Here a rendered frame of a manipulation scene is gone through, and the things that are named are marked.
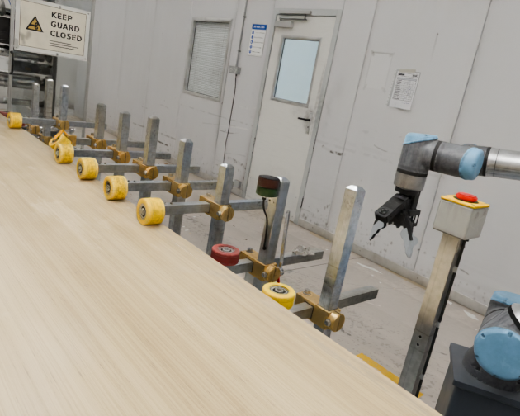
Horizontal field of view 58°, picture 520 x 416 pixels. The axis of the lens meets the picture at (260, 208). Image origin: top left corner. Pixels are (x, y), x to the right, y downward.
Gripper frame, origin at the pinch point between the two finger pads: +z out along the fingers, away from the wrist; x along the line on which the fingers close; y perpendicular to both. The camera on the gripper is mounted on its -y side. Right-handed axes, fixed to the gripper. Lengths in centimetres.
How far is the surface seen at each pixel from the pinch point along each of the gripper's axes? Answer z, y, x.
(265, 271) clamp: 8.3, -37.2, 13.7
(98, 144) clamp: -1, -38, 137
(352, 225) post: -14.1, -34.9, -10.0
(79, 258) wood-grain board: 4, -86, 26
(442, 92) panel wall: -59, 224, 122
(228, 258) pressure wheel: 4, -49, 17
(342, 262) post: -4.4, -34.9, -10.0
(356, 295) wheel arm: 9.6, -18.8, -5.3
